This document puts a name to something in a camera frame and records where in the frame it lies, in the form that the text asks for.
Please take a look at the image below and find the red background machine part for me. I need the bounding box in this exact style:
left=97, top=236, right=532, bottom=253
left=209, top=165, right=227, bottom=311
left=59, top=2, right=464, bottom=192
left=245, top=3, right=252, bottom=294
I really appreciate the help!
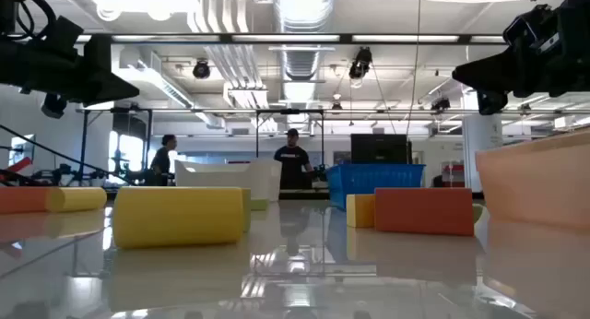
left=0, top=156, right=34, bottom=182

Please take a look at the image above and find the yellow cylinder block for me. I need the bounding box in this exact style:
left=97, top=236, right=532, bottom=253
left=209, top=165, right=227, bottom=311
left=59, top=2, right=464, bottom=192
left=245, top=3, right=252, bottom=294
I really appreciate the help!
left=112, top=185, right=245, bottom=251
left=44, top=186, right=109, bottom=214

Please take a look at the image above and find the person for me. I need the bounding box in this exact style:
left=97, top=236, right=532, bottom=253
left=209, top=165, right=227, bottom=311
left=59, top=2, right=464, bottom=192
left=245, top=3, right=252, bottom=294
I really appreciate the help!
left=149, top=134, right=179, bottom=187
left=273, top=127, right=315, bottom=191

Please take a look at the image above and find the black rectangular equipment box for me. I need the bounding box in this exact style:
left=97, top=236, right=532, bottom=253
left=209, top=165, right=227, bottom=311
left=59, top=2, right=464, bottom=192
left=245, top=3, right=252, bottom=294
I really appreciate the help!
left=350, top=133, right=414, bottom=166

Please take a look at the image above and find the white rectangular air duct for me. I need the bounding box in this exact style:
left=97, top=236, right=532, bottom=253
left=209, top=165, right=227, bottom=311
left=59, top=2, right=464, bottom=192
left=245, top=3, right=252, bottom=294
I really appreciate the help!
left=112, top=44, right=227, bottom=129

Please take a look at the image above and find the red tool cabinet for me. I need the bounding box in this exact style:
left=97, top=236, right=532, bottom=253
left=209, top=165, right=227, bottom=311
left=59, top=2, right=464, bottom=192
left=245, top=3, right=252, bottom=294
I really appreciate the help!
left=441, top=161, right=466, bottom=189

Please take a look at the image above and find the background computer monitor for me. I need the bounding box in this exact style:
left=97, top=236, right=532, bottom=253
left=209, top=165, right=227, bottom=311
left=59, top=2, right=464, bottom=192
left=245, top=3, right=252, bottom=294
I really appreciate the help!
left=7, top=134, right=37, bottom=169

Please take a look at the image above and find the orange plastic bin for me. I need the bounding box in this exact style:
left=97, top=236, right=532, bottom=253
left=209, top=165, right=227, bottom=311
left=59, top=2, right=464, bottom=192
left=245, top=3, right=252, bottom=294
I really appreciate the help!
left=475, top=128, right=590, bottom=230

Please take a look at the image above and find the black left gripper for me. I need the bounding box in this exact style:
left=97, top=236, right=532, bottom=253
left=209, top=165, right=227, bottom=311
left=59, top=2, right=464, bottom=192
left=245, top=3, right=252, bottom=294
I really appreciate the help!
left=0, top=17, right=140, bottom=120

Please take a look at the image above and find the white building pillar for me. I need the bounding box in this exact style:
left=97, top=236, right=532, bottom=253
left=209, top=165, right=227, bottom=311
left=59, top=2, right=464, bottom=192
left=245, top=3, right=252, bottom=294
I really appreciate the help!
left=462, top=90, right=504, bottom=194

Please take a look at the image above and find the white plastic bin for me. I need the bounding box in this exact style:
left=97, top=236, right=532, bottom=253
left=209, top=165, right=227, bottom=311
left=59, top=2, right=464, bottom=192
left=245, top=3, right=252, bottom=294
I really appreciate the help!
left=173, top=159, right=283, bottom=203

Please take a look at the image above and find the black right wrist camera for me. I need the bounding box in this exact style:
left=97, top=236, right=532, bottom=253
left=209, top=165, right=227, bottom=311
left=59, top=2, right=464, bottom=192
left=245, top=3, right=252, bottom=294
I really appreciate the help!
left=502, top=4, right=554, bottom=51

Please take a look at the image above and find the yellow rectangular block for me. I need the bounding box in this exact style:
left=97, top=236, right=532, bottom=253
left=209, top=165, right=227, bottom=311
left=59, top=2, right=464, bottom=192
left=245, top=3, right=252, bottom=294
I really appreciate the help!
left=345, top=194, right=377, bottom=230

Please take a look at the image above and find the LED light bar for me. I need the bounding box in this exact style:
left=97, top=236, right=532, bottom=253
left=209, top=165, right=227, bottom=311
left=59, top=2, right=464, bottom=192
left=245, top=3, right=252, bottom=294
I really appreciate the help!
left=76, top=31, right=508, bottom=46

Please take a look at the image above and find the silver round ventilation duct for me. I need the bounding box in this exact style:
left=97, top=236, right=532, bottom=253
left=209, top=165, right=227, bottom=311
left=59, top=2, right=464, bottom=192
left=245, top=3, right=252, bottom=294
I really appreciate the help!
left=270, top=0, right=337, bottom=83

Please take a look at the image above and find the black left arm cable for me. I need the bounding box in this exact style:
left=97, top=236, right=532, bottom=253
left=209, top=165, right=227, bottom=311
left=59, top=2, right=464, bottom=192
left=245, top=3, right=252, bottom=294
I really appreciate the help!
left=0, top=123, right=136, bottom=186

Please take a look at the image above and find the orange rectangular block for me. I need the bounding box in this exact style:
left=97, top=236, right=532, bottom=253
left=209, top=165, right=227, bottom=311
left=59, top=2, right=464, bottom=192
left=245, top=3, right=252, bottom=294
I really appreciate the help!
left=0, top=185, right=51, bottom=216
left=373, top=187, right=476, bottom=238

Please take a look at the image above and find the black metal frame post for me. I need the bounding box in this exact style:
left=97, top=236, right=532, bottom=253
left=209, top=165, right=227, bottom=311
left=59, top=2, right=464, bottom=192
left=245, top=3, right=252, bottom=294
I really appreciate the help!
left=104, top=185, right=485, bottom=203

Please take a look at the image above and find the blue plastic basket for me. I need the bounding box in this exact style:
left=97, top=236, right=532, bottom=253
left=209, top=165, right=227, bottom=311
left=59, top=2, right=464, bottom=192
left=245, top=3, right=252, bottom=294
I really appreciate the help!
left=325, top=163, right=427, bottom=213

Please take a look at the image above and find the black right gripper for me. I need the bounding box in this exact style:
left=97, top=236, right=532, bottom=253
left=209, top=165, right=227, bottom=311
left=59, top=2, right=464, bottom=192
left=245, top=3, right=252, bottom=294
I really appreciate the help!
left=452, top=0, right=590, bottom=116

